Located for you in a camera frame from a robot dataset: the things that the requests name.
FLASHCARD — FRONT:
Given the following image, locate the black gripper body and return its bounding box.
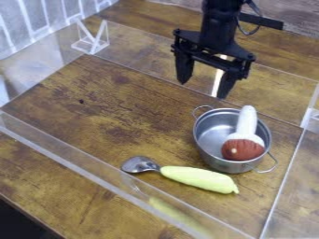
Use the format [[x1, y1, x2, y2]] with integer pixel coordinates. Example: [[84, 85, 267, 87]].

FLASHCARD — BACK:
[[171, 29, 255, 78]]

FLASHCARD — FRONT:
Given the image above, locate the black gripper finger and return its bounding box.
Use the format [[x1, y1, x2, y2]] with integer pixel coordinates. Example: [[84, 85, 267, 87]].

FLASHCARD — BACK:
[[216, 72, 242, 99], [175, 51, 195, 84]]

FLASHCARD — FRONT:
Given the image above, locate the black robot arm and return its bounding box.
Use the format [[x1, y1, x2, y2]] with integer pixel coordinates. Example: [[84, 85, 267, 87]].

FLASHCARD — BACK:
[[171, 0, 262, 99]]

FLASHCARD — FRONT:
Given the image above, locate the silver metal pot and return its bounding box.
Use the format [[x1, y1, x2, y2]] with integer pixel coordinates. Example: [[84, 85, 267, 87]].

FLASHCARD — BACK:
[[194, 108, 278, 174]]

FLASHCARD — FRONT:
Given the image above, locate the black bar on table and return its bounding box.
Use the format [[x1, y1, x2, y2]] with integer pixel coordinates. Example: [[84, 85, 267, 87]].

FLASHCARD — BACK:
[[239, 13, 285, 30]]

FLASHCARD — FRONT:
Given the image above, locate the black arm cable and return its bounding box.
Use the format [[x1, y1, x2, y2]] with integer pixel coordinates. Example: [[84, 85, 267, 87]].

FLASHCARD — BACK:
[[235, 0, 265, 36]]

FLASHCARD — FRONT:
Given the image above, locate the clear acrylic triangle bracket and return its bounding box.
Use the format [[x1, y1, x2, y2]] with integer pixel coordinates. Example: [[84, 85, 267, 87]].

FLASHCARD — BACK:
[[71, 20, 110, 55]]

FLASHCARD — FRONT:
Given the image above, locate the spoon with yellow handle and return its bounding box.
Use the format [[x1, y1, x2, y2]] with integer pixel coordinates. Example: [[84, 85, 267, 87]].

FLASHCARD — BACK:
[[122, 156, 239, 194]]

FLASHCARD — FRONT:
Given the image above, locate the clear acrylic enclosure wall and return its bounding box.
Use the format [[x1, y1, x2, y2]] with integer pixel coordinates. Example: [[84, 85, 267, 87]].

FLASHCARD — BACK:
[[0, 0, 319, 239]]

